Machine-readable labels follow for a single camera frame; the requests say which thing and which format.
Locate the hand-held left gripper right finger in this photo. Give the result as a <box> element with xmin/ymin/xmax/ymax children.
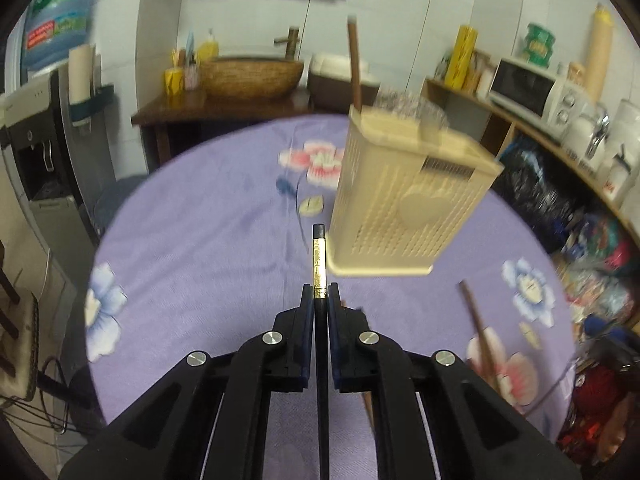
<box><xmin>326</xmin><ymin>282</ymin><xmax>583</xmax><ymax>480</ymax></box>

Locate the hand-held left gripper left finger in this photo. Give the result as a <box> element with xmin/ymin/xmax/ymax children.
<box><xmin>59</xmin><ymin>284</ymin><xmax>317</xmax><ymax>480</ymax></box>

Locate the black chopstick with gold band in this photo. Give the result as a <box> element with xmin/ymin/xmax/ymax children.
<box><xmin>311</xmin><ymin>224</ymin><xmax>331</xmax><ymax>480</ymax></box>

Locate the brown chopstick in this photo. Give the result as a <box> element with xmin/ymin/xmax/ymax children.
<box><xmin>347</xmin><ymin>16</ymin><xmax>364</xmax><ymax>113</ymax></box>
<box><xmin>459</xmin><ymin>281</ymin><xmax>501</xmax><ymax>391</ymax></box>

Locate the beige perforated utensil holder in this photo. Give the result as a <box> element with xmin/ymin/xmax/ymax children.
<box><xmin>327</xmin><ymin>105</ymin><xmax>506</xmax><ymax>277</ymax></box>

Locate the purple floral tablecloth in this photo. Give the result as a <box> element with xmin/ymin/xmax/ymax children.
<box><xmin>85</xmin><ymin>112</ymin><xmax>576</xmax><ymax>480</ymax></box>

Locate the floral cloth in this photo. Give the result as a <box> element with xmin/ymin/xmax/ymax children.
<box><xmin>375</xmin><ymin>87</ymin><xmax>448</xmax><ymax>126</ymax></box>

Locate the black plastic bag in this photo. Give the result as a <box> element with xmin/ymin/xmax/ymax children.
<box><xmin>492</xmin><ymin>140</ymin><xmax>591</xmax><ymax>256</ymax></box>

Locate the clear stuffed plastic bag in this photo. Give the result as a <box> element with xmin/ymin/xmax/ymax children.
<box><xmin>560</xmin><ymin>265</ymin><xmax>640</xmax><ymax>326</ymax></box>

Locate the white lidded brown bin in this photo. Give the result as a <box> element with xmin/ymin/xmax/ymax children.
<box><xmin>307</xmin><ymin>52</ymin><xmax>381</xmax><ymax>113</ymax></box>

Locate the dark wooden vanity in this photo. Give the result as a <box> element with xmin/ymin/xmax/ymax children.
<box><xmin>131</xmin><ymin>87</ymin><xmax>316</xmax><ymax>171</ymax></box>

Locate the wooden stool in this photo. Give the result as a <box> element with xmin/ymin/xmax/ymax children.
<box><xmin>0</xmin><ymin>240</ymin><xmax>41</xmax><ymax>401</ymax></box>

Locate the light wooden shelf unit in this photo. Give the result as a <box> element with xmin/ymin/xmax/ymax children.
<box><xmin>422</xmin><ymin>50</ymin><xmax>640</xmax><ymax>241</ymax></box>

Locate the wicker wash basin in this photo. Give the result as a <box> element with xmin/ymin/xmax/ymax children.
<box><xmin>200</xmin><ymin>56</ymin><xmax>305</xmax><ymax>100</ymax></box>

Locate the colourful stuffed plastic bag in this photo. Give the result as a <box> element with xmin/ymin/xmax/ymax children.
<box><xmin>562</xmin><ymin>210</ymin><xmax>640</xmax><ymax>273</ymax></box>

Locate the bronze faucet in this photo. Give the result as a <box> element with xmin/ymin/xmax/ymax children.
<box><xmin>274</xmin><ymin>27</ymin><xmax>301</xmax><ymax>60</ymax></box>

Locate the yellow soap bottle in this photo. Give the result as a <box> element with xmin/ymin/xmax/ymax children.
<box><xmin>197</xmin><ymin>29</ymin><xmax>220</xmax><ymax>63</ymax></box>

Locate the yellow wrap roll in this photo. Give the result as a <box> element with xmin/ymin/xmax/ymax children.
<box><xmin>445</xmin><ymin>24</ymin><xmax>480</xmax><ymax>92</ymax></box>

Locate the white kettle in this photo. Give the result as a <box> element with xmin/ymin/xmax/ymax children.
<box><xmin>565</xmin><ymin>102</ymin><xmax>612</xmax><ymax>161</ymax></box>

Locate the white microwave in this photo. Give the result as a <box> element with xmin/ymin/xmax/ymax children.
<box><xmin>487</xmin><ymin>57</ymin><xmax>581</xmax><ymax>133</ymax></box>

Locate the water dispenser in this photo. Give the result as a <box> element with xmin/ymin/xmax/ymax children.
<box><xmin>0</xmin><ymin>67</ymin><xmax>118</xmax><ymax>246</ymax></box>

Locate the beige paper cup stack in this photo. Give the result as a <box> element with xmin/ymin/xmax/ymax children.
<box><xmin>582</xmin><ymin>2</ymin><xmax>615</xmax><ymax>103</ymax></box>

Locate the blue water bottle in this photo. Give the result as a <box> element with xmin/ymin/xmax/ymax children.
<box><xmin>20</xmin><ymin>0</ymin><xmax>103</xmax><ymax>72</ymax></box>

